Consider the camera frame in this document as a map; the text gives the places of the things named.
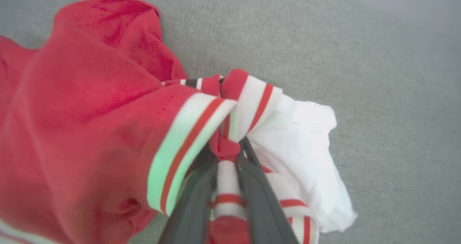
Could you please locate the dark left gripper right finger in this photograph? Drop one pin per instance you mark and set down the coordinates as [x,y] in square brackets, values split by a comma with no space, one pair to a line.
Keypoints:
[264,215]

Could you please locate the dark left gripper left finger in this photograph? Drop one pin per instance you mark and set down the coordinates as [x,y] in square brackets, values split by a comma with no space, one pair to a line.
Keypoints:
[191,208]

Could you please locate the red basketball jersey garment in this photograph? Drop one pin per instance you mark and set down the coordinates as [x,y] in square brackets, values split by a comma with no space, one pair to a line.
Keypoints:
[79,121]

